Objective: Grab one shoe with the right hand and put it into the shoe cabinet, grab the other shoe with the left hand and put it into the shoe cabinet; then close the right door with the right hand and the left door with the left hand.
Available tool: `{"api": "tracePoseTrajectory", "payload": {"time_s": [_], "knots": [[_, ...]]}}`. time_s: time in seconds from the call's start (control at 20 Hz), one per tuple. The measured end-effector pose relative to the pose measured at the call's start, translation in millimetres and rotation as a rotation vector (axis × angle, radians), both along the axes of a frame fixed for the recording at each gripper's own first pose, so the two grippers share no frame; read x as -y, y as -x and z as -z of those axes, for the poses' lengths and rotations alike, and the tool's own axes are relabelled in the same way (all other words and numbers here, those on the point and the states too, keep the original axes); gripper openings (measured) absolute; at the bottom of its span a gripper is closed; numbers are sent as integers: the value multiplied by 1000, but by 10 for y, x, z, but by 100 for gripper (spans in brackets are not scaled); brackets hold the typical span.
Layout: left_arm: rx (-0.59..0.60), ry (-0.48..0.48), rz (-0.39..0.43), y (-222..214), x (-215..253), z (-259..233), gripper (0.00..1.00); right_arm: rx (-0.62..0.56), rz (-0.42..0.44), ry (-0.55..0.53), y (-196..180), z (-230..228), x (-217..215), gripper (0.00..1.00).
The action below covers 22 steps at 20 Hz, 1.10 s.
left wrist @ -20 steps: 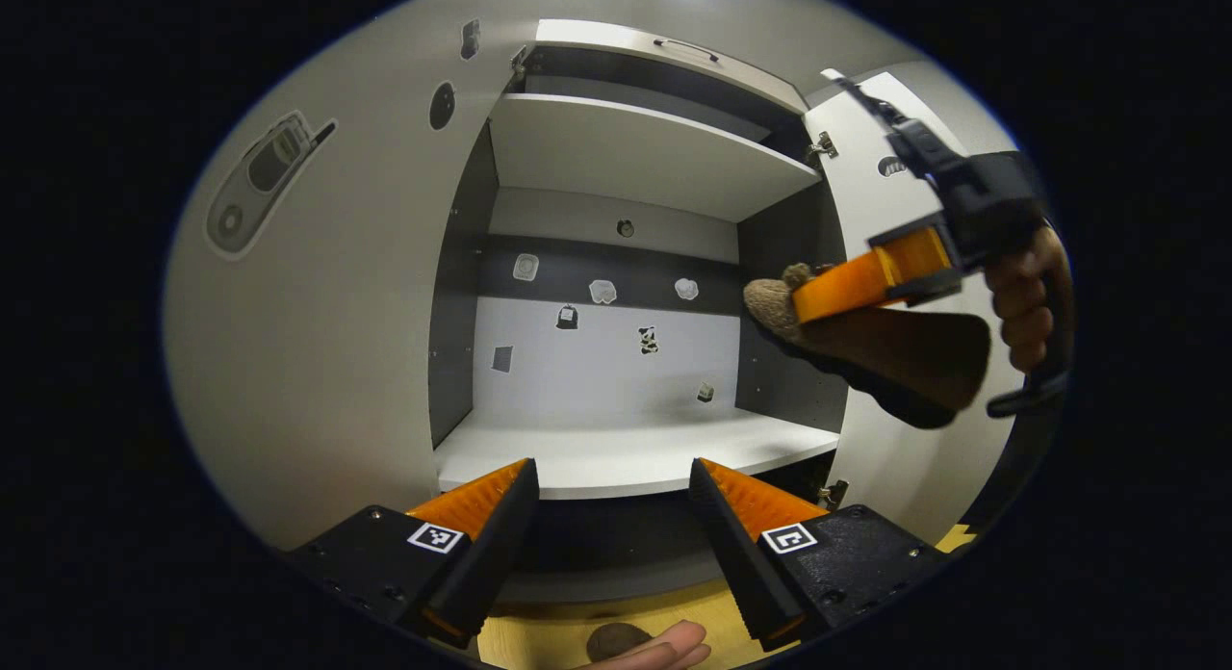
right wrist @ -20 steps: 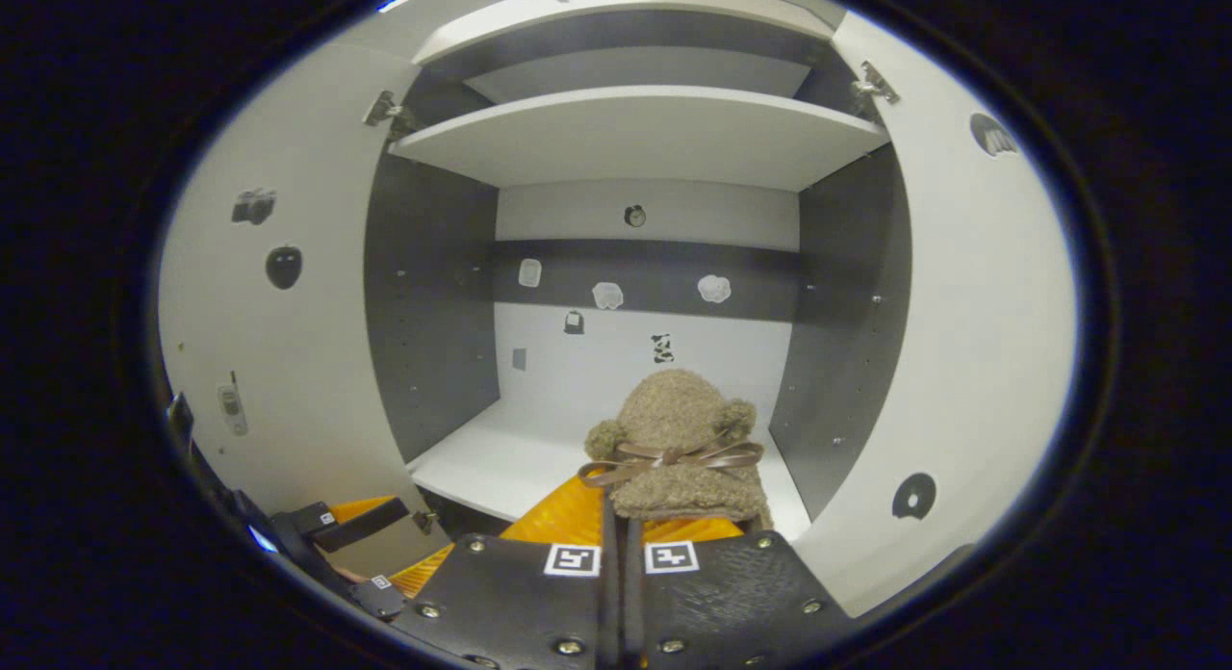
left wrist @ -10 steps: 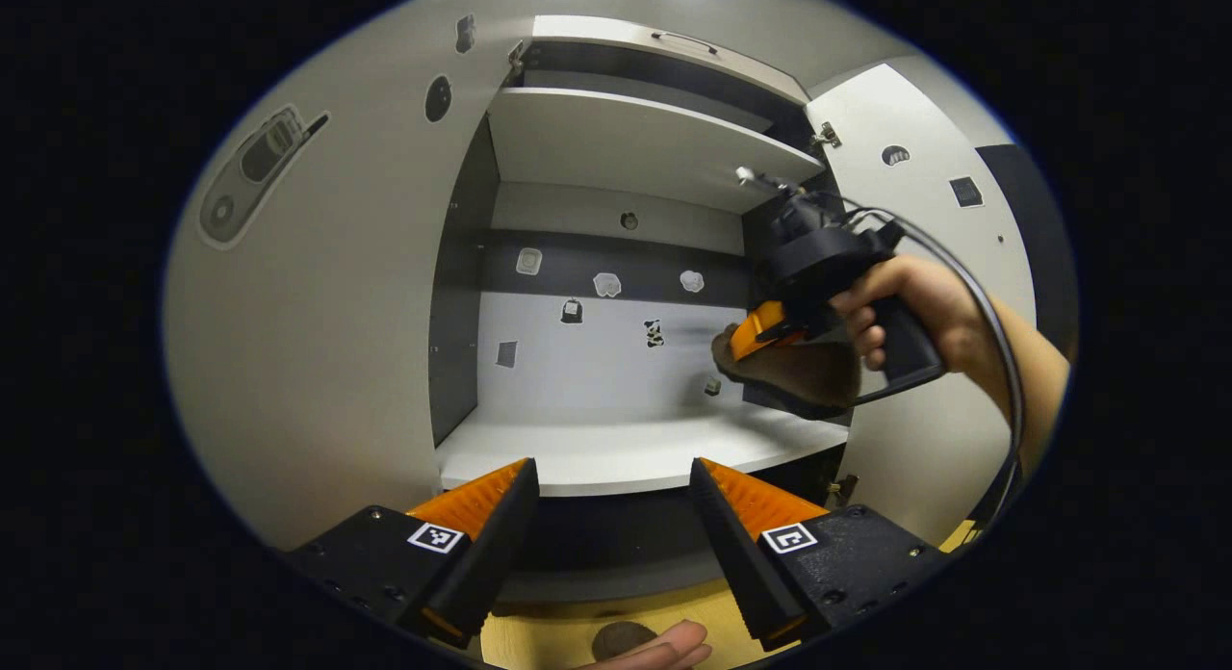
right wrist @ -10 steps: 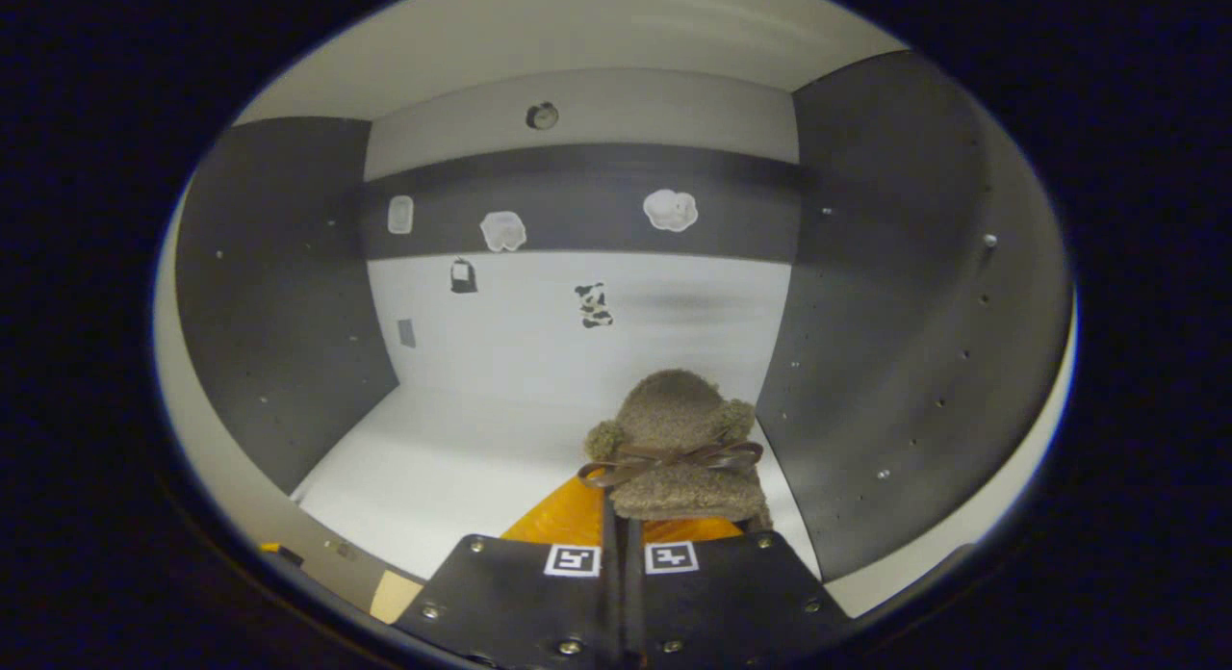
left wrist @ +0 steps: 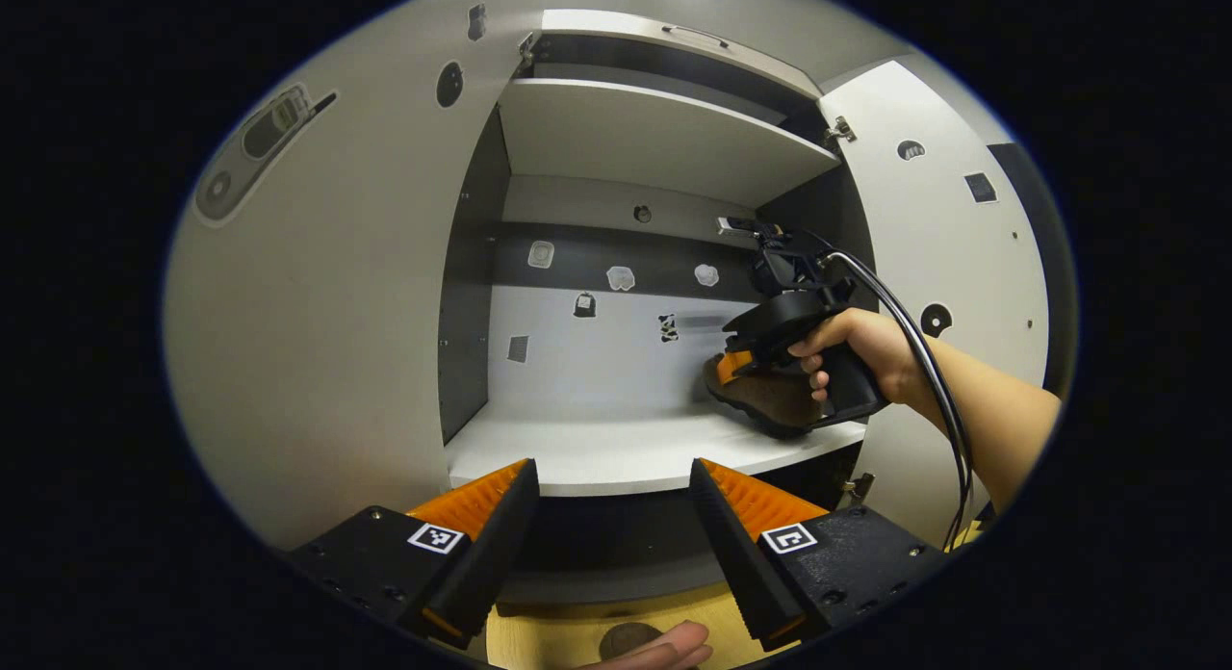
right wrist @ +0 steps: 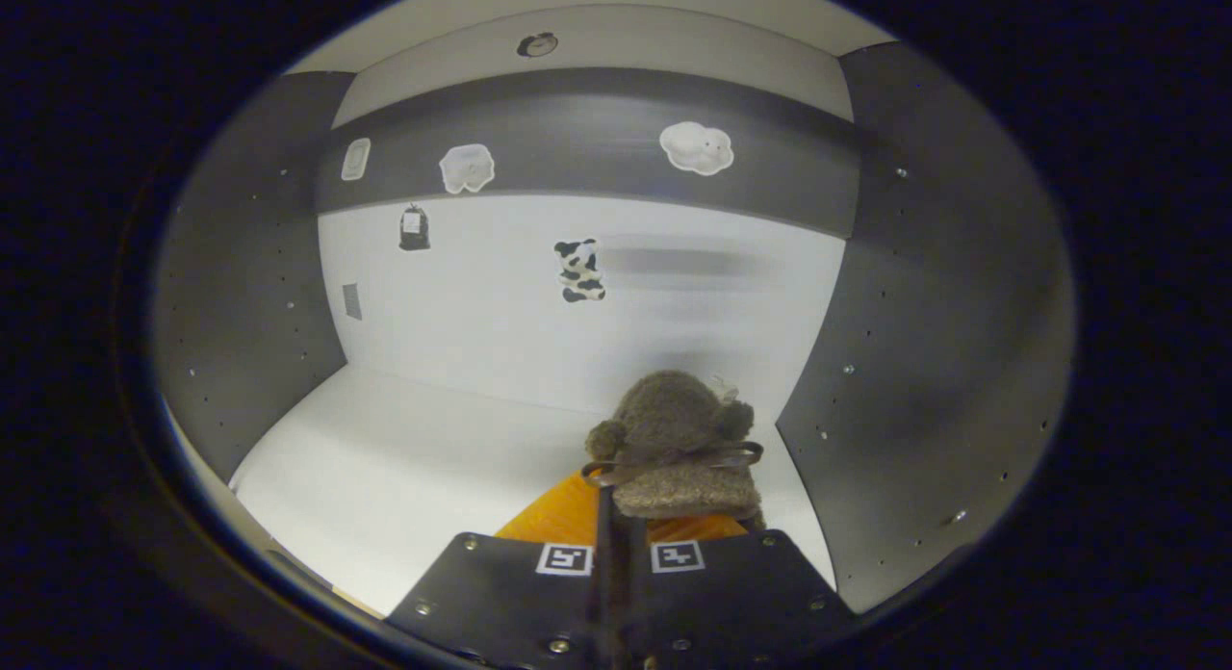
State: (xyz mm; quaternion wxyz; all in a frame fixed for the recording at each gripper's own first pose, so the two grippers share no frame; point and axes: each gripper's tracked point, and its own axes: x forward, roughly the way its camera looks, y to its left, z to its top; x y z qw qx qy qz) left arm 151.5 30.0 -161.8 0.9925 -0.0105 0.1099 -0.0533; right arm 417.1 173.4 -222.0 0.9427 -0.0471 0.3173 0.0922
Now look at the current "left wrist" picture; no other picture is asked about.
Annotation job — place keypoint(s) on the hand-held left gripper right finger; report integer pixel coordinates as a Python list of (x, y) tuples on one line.
[(741, 564)]

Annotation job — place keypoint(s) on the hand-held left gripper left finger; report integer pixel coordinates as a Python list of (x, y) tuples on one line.
[(486, 564)]

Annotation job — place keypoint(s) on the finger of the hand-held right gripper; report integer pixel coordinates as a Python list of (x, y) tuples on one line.
[(733, 367)]

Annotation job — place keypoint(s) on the brown fuzzy shoe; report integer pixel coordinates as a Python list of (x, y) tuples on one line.
[(765, 400), (626, 639)]

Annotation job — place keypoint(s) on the white shoe cabinet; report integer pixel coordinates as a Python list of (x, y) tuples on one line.
[(597, 362)]

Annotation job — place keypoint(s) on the white shoe cabinet door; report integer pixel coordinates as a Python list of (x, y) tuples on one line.
[(953, 256), (337, 314)]

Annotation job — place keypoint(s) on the white cabinet shelf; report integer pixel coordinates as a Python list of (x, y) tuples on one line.
[(654, 141)]

